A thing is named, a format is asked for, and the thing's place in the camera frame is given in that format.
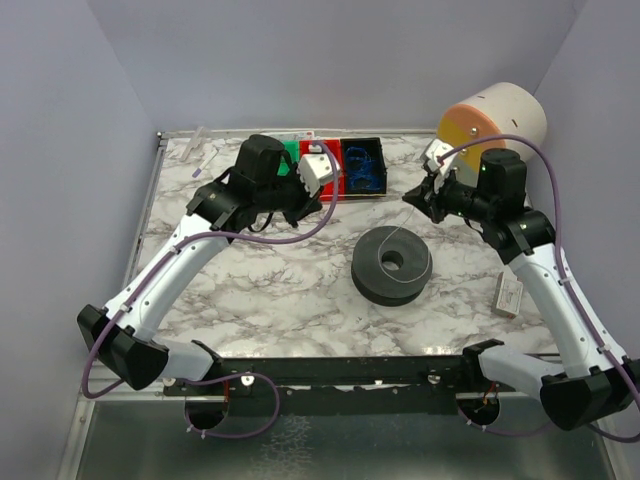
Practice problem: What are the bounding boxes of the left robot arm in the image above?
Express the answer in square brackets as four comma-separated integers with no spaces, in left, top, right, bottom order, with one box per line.
[77,134,339,390]

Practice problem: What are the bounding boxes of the white cable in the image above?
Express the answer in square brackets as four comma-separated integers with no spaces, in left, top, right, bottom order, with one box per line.
[375,205,434,290]

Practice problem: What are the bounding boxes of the small white box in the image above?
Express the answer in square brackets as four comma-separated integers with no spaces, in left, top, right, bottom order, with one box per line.
[491,270,524,319]

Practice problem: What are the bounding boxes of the green plastic bin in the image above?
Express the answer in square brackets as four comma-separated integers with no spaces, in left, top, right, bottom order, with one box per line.
[277,140,300,176]

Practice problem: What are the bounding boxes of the purple capped marker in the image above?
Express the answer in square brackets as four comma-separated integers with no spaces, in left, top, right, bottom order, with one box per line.
[192,149,218,178]

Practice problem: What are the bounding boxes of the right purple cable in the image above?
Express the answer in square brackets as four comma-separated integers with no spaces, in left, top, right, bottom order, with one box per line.
[437,134,640,444]

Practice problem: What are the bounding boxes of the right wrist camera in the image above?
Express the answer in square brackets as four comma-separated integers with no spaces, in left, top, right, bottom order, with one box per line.
[419,138,457,177]

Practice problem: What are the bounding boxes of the white label card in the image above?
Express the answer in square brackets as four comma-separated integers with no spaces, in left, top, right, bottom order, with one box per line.
[261,130,315,142]

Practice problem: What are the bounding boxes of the blue cable coils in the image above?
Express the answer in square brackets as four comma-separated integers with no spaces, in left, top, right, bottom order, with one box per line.
[345,145,381,194]

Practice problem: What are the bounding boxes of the purple cable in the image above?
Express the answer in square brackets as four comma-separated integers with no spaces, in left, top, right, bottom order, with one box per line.
[437,134,640,444]
[80,143,341,441]

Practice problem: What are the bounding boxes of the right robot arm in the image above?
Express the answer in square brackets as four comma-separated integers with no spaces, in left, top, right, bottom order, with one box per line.
[403,140,639,430]

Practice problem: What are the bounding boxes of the red plastic bin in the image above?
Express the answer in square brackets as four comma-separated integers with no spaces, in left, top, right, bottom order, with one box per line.
[296,141,342,198]

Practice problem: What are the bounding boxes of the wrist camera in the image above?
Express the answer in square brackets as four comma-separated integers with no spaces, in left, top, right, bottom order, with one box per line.
[419,138,457,177]
[297,153,342,197]

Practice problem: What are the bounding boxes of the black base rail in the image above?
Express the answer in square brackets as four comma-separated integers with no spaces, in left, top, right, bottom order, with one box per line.
[164,355,491,417]

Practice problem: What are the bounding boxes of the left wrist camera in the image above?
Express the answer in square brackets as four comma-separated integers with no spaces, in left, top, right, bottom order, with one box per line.
[297,153,342,197]

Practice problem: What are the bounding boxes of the large cylinder drum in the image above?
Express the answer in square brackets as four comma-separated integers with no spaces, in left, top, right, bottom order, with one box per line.
[436,82,547,186]

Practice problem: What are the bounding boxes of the black plastic bin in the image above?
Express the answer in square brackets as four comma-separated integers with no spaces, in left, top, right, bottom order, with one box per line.
[340,137,387,199]

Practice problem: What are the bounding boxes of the black spool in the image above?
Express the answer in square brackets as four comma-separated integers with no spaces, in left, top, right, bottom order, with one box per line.
[351,226,433,307]

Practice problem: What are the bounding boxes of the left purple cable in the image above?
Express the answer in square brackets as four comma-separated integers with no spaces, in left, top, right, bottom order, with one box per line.
[80,143,341,441]

